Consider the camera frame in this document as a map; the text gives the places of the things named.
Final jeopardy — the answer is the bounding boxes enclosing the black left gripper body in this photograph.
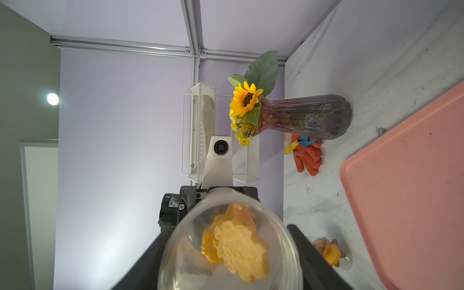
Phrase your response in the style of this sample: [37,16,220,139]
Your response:
[158,185,261,230]

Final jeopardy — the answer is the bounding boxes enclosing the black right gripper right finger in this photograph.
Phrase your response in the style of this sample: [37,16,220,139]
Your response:
[287,225,353,290]

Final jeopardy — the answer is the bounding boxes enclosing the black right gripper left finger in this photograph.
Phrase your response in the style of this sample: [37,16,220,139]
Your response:
[112,228,174,290]

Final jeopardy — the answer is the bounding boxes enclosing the clear plastic cookie jar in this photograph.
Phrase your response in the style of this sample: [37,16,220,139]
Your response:
[157,186,303,290]

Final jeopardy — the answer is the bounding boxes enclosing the orange cookies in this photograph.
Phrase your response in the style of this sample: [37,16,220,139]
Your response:
[201,204,270,283]

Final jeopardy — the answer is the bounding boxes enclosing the clear jar with brown cookies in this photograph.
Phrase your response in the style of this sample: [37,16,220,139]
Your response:
[309,236,354,271]

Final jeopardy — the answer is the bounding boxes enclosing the red rubber glove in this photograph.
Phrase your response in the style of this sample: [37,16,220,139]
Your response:
[285,133,322,176]

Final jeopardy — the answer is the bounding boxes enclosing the pink plastic tray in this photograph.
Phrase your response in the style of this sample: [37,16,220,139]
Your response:
[340,84,464,290]

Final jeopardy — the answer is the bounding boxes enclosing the yellow sunflower bouquet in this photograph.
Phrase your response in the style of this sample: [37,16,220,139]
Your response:
[228,50,279,146]

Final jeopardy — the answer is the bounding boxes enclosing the purple ribbed glass vase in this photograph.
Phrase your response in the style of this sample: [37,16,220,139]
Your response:
[252,94,352,140]

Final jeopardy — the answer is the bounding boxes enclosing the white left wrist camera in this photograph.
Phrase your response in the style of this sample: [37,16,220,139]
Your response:
[201,135,233,189]

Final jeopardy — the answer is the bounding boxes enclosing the white mesh wall basket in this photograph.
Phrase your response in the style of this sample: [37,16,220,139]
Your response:
[181,82,260,184]

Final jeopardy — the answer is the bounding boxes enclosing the aluminium frame profile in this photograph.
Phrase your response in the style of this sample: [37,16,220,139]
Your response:
[50,1,288,85]

